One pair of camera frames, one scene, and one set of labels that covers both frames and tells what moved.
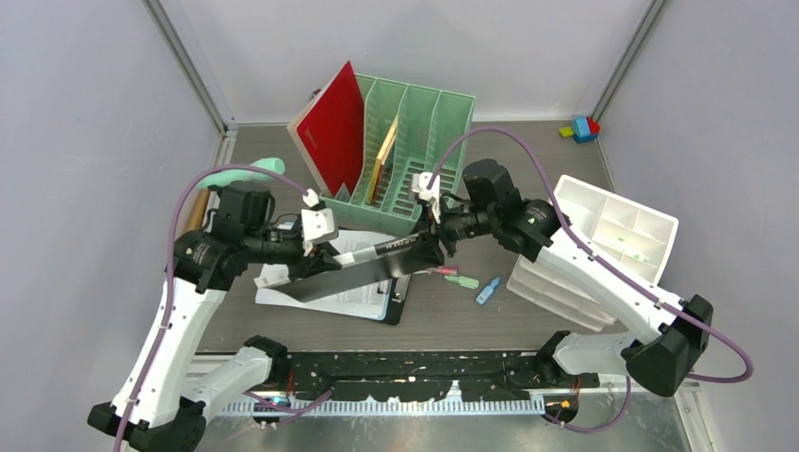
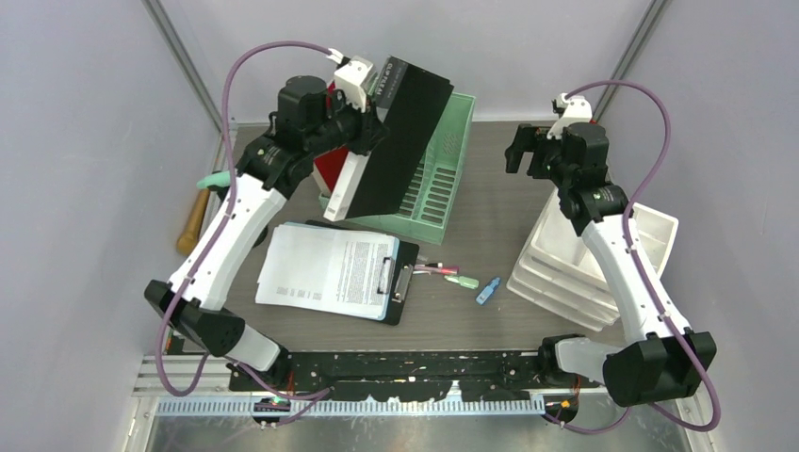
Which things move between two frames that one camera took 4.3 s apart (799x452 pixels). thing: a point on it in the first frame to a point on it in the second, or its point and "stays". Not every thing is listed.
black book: (352, 274) to (413, 104)
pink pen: (449, 269) stays
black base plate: (399, 376) stays
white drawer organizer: (630, 236) stays
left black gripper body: (278, 250) to (346, 127)
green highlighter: (463, 281) stays
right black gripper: (427, 250) to (529, 138)
